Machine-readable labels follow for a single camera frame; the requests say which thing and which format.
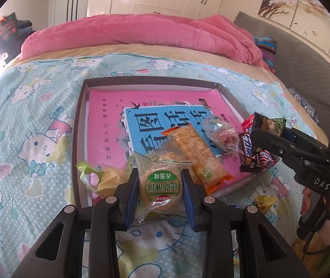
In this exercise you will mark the pink quilt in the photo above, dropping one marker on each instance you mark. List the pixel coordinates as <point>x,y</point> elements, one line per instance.
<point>124,31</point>

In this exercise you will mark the pile of dark clothes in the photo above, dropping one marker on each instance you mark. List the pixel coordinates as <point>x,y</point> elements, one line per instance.
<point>24,26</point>

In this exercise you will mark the yellow cartoon snack packet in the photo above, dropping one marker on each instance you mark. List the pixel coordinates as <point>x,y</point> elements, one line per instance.
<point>264,202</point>

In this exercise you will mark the dark patterned cloth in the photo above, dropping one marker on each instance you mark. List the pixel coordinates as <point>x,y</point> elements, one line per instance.
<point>303,104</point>

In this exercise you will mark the striped pillow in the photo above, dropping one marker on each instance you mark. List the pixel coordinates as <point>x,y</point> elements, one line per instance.
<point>266,52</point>

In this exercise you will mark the black chocolate bar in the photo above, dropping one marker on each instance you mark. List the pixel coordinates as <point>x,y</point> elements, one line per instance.
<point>246,147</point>

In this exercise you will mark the long red candy packet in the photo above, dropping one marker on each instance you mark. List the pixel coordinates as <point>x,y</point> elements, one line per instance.
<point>264,159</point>

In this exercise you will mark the white door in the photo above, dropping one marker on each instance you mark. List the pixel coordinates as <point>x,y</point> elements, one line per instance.
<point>60,5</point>

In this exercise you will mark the beige blanket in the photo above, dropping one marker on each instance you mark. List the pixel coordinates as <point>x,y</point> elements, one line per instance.
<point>95,52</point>

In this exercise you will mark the black bag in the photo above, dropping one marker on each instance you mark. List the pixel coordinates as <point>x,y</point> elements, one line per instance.
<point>7,29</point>

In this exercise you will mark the pink and blue book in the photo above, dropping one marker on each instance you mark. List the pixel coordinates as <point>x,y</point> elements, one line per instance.
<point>110,121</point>

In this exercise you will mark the shallow grey cardboard box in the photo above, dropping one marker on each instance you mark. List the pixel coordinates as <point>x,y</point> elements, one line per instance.
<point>78,121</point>

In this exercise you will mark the black green cartoon snack packet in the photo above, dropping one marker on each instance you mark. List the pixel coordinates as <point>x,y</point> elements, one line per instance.
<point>272,124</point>

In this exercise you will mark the cartoon cat printed bed sheet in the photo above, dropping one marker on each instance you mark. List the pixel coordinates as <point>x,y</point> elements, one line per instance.
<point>37,107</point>

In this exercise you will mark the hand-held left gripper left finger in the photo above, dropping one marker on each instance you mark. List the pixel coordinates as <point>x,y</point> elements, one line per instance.
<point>131,199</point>

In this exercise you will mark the orange cracker packet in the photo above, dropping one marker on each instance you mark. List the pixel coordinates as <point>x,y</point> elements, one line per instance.
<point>196,150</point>

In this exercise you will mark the clear bag with red snack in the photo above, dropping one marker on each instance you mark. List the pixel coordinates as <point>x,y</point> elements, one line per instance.
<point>225,137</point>

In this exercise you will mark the grey quilted headboard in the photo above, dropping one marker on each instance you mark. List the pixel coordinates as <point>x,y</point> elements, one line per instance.
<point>298,63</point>

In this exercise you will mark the person's right hand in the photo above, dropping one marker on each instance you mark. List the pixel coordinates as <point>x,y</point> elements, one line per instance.
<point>306,201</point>

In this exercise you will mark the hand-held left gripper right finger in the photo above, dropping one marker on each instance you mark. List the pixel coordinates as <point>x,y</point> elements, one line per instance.
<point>188,199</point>

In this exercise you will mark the tree wall painting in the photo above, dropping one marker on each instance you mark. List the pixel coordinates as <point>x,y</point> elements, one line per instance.
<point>298,5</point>

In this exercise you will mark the round green label pastry packet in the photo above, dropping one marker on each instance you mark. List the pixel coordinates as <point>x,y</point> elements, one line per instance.
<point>160,185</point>

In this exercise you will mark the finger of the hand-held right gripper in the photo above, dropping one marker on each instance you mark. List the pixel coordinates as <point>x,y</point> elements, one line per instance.
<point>269,142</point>
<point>306,140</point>

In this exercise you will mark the light green pastry packet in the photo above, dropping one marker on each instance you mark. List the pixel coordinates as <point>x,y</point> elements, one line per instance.
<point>107,179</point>

